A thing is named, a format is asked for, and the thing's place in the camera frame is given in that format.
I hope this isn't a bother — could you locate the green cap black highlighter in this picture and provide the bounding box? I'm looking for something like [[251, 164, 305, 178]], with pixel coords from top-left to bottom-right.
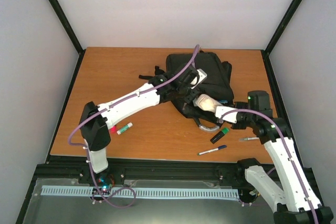
[[210, 127, 229, 144]]

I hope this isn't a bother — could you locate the green white glue stick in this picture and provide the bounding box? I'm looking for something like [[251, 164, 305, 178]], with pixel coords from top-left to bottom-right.
[[117, 122, 133, 135]]

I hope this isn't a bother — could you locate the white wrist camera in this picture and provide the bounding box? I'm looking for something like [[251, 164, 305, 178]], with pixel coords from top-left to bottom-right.
[[215, 106, 238, 123], [190, 69, 207, 89]]

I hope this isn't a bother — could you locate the light blue cable duct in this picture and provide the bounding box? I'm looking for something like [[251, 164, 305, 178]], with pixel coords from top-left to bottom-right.
[[40, 185, 239, 201]]

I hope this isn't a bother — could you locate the blue cap white pen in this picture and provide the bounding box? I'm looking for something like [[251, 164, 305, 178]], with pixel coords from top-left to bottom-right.
[[197, 145, 227, 156]]

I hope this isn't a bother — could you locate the grey white pen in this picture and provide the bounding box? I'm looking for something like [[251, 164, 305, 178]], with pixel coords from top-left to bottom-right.
[[239, 137, 259, 142]]

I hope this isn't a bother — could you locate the black student backpack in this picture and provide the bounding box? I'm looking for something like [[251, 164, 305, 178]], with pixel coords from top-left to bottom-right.
[[138, 50, 235, 127]]

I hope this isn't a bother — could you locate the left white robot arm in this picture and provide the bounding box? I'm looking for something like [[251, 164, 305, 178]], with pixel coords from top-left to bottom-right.
[[80, 65, 207, 184]]

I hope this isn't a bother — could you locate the black aluminium frame rail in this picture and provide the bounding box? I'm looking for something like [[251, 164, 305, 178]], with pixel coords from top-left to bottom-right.
[[33, 156, 259, 188]]

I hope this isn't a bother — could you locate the cream knitted pencil case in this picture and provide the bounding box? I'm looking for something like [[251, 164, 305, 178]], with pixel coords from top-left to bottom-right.
[[193, 94, 221, 113]]

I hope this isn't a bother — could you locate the pink cap black highlighter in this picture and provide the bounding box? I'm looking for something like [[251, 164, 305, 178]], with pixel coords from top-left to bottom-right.
[[110, 126, 117, 133]]

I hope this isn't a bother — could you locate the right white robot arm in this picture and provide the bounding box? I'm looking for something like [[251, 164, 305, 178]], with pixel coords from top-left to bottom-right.
[[215, 90, 334, 223]]

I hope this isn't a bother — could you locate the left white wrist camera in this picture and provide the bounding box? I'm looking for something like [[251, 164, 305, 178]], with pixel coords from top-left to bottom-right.
[[190, 69, 207, 89]]

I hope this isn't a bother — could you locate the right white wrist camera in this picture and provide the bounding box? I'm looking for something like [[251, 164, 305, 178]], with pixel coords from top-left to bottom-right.
[[215, 106, 238, 123]]

